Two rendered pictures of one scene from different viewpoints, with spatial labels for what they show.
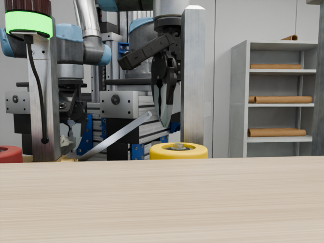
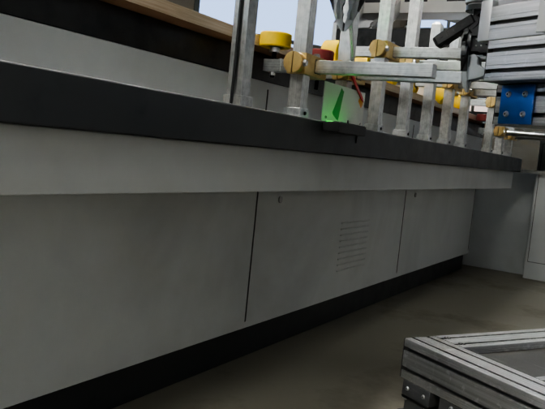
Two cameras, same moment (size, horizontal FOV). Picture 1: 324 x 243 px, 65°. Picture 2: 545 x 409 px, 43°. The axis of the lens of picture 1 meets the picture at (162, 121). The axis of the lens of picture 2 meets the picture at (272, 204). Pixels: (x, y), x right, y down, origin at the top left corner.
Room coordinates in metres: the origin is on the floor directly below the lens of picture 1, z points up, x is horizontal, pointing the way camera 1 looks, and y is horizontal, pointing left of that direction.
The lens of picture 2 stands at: (1.38, -1.43, 0.63)
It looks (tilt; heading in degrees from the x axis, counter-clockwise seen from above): 5 degrees down; 125
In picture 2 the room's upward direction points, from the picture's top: 6 degrees clockwise
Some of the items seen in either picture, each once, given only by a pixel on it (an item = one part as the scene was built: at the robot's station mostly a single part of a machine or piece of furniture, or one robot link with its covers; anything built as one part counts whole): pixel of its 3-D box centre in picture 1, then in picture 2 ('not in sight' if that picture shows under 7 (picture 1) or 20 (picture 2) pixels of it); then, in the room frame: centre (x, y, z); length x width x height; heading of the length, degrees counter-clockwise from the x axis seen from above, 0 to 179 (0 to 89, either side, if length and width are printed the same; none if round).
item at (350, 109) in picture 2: not in sight; (345, 105); (0.46, 0.17, 0.75); 0.26 x 0.01 x 0.10; 95
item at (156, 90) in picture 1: (169, 104); (351, 10); (0.55, -0.02, 0.96); 0.06 x 0.03 x 0.09; 115
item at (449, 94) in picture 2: not in sight; (448, 96); (0.33, 1.19, 0.89); 0.03 x 0.03 x 0.48; 5
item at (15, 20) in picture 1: (29, 26); not in sight; (0.38, 0.19, 1.08); 0.06 x 0.06 x 0.02
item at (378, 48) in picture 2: not in sight; (384, 51); (0.40, 0.47, 0.95); 0.13 x 0.06 x 0.05; 95
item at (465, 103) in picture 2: not in sight; (465, 103); (0.31, 1.44, 0.89); 0.03 x 0.03 x 0.48; 5
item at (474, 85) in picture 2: not in sight; (469, 83); (0.39, 1.24, 0.95); 0.50 x 0.04 x 0.04; 5
